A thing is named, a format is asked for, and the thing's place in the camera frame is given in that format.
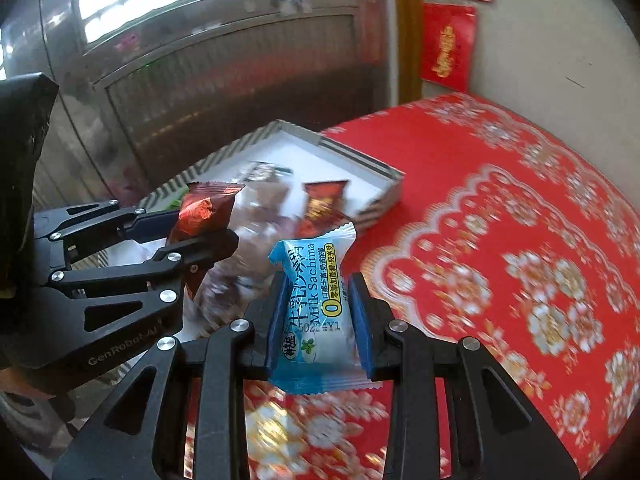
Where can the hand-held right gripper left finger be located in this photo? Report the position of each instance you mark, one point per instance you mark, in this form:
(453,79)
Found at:
(277,320)

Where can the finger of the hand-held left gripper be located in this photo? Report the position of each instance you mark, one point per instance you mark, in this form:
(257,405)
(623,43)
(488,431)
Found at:
(200,250)
(150,222)

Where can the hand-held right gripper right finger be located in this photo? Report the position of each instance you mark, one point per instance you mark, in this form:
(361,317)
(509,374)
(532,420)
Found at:
(360,325)

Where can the red gold-print snack packet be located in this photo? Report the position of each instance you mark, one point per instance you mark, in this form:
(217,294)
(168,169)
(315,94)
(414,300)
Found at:
(320,205)
(205,210)

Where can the blue white snack packet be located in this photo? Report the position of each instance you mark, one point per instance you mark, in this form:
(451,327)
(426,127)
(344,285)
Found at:
(315,300)

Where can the clear twist-wrapped candy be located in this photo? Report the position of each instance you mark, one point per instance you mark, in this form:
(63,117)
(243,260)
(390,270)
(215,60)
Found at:
(270,205)

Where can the clear brown snack packet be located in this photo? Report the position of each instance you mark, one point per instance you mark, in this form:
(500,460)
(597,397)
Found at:
(260,172)

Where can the striped cardboard box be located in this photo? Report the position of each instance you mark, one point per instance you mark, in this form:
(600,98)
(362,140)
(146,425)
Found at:
(325,165)

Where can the clear plastic snack packet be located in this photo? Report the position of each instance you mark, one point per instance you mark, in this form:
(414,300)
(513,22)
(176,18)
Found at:
(235,280)

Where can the brown metal door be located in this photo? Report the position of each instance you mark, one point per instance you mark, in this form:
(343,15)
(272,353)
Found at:
(200,85)

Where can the red floral tablecloth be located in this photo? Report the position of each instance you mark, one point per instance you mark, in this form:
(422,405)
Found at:
(450,185)

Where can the red couplet strip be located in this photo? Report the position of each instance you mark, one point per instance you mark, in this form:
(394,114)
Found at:
(372,20)

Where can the wooden door frame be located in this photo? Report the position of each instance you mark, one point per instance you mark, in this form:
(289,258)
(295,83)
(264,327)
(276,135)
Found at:
(407,35)

